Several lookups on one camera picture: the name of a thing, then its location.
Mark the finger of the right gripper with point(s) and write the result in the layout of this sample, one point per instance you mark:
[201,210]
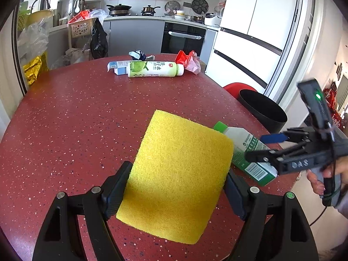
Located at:
[273,138]
[260,156]

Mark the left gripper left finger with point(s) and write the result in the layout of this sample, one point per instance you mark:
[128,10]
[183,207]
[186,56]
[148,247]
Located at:
[60,238]

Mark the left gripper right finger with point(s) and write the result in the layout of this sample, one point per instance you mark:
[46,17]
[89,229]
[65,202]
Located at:
[275,227]

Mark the yellow sponge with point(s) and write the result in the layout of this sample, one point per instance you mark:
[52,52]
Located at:
[176,179]

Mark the red plastic bag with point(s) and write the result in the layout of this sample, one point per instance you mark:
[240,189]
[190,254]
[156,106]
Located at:
[190,61]

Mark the green tea plastic bottle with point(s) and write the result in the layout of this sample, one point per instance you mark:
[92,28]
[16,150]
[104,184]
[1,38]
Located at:
[154,69]

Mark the blue white wrapper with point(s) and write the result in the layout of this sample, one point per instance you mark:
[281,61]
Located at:
[139,55]

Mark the black trash bin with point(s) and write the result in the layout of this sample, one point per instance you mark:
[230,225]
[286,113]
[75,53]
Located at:
[265,110]

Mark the grey kitchen cabinets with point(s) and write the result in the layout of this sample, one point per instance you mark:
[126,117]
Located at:
[131,33]

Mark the black kitchen faucet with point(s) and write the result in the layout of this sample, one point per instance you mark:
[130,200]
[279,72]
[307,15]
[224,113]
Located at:
[38,5]

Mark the person's right hand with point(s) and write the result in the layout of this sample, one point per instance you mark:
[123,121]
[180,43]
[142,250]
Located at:
[341,169]

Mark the red stool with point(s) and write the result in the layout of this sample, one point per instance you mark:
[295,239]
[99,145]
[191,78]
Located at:
[235,87]

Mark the white refrigerator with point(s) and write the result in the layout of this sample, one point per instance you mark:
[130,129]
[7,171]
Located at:
[250,43]

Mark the white rice cooker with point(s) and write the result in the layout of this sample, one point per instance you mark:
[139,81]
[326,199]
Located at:
[212,20]

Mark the built-in black oven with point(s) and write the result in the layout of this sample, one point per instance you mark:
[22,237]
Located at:
[178,37]

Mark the black round mould pan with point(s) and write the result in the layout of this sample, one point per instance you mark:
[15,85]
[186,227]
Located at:
[199,7]

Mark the blue white cardboard box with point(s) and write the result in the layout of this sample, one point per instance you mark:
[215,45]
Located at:
[118,67]

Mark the small steel pot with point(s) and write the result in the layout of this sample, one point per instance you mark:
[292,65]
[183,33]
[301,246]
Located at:
[149,11]

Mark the gold foil bag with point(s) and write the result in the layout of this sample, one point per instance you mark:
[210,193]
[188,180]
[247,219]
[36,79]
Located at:
[35,67]

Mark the black garbage bag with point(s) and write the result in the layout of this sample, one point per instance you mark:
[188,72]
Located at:
[98,45]

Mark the black wok on stove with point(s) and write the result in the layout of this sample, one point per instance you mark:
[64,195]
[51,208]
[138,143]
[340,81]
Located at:
[118,10]

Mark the wooden rack with basket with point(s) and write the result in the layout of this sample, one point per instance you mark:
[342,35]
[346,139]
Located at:
[79,26]

